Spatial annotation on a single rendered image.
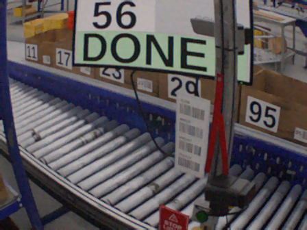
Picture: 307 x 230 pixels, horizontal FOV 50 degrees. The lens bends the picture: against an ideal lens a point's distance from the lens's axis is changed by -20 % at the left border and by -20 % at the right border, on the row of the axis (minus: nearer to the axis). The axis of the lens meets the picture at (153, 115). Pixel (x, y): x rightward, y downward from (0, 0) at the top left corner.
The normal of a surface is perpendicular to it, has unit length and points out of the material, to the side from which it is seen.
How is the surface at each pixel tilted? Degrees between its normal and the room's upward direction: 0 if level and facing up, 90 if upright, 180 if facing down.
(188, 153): 90
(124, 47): 86
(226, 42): 90
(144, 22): 86
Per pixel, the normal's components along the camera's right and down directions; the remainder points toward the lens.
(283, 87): -0.62, 0.33
